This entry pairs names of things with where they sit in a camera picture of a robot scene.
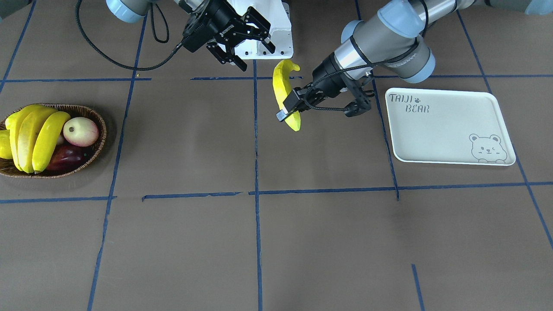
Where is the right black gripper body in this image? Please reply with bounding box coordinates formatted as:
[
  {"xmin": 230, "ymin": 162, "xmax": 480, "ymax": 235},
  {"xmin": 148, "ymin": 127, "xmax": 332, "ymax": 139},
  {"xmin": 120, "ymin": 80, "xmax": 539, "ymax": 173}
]
[{"xmin": 182, "ymin": 0, "xmax": 241, "ymax": 52}]

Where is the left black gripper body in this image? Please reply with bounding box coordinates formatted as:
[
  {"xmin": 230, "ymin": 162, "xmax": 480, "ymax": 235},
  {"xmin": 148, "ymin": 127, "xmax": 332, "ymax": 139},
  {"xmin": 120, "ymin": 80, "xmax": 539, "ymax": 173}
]
[{"xmin": 312, "ymin": 53, "xmax": 347, "ymax": 97}]

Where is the yellow banana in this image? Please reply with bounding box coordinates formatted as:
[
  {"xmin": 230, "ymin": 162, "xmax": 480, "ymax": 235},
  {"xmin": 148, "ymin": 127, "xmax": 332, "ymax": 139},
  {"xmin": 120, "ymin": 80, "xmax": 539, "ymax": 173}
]
[
  {"xmin": 5, "ymin": 104, "xmax": 47, "ymax": 171},
  {"xmin": 16, "ymin": 105, "xmax": 57, "ymax": 174},
  {"xmin": 32, "ymin": 111, "xmax": 71, "ymax": 174},
  {"xmin": 272, "ymin": 59, "xmax": 301, "ymax": 131}
]

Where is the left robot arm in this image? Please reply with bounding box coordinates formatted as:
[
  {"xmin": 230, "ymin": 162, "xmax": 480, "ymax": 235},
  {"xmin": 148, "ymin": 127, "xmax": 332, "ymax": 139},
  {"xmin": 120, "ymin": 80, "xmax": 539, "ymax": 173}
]
[{"xmin": 276, "ymin": 0, "xmax": 552, "ymax": 130}]

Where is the brown wicker basket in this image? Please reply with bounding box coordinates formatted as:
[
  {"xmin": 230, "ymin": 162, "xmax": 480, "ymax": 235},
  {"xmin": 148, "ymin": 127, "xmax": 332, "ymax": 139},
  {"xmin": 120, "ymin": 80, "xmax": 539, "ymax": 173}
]
[{"xmin": 1, "ymin": 103, "xmax": 107, "ymax": 179}]

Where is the white bear tray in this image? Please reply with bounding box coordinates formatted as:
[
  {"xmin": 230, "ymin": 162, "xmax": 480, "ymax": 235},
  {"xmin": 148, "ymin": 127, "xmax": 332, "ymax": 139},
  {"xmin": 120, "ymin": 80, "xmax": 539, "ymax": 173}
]
[{"xmin": 385, "ymin": 87, "xmax": 517, "ymax": 166}]

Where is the pale pink apple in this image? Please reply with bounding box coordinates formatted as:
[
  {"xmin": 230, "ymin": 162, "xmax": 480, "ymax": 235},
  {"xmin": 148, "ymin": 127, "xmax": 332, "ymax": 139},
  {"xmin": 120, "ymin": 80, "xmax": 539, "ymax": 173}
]
[{"xmin": 62, "ymin": 117, "xmax": 99, "ymax": 147}]

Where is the dark red mango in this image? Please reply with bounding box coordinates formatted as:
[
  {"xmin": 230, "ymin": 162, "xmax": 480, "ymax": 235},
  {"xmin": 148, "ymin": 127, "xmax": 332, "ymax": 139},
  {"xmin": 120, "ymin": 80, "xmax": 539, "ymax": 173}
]
[{"xmin": 46, "ymin": 144, "xmax": 91, "ymax": 172}]

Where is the yellow lemon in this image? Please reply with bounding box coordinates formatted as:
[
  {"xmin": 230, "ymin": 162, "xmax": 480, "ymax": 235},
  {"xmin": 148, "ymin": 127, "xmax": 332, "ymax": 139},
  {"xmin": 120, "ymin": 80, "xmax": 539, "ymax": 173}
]
[{"xmin": 0, "ymin": 130, "xmax": 13, "ymax": 160}]

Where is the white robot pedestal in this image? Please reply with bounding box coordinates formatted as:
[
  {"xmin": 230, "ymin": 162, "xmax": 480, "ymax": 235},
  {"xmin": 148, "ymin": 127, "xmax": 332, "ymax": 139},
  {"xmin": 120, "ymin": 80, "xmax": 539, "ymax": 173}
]
[{"xmin": 229, "ymin": 0, "xmax": 294, "ymax": 60}]

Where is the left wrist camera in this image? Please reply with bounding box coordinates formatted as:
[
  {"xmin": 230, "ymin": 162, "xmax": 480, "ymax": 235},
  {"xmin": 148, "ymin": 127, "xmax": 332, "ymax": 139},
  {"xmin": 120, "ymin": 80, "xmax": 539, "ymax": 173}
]
[{"xmin": 344, "ymin": 77, "xmax": 375, "ymax": 117}]

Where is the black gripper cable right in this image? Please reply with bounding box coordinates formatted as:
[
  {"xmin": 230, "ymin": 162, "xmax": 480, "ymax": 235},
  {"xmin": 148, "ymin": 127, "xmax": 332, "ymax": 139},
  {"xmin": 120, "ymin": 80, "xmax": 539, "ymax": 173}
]
[{"xmin": 76, "ymin": 0, "xmax": 195, "ymax": 72}]

